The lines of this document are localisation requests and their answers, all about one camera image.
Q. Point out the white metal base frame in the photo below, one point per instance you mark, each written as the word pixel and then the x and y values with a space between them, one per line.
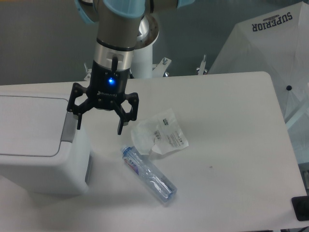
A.
pixel 159 67

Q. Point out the white trash can grey latch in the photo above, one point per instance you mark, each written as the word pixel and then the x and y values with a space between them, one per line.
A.
pixel 41 147

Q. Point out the crumpled white plastic wrapper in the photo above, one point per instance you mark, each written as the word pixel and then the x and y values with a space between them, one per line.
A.
pixel 160 134

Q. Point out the clear plastic water bottle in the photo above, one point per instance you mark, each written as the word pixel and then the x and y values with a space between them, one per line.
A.
pixel 148 173

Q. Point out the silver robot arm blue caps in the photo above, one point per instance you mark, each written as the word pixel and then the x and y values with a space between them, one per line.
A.
pixel 118 28

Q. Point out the black device at table edge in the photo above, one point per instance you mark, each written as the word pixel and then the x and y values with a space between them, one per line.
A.
pixel 301 207

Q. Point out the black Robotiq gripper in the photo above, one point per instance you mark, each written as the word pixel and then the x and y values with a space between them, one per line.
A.
pixel 107 89

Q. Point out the white Superior umbrella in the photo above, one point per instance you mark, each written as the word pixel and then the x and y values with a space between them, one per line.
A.
pixel 276 43

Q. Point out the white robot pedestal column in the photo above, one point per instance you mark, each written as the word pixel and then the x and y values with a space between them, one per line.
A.
pixel 147 36

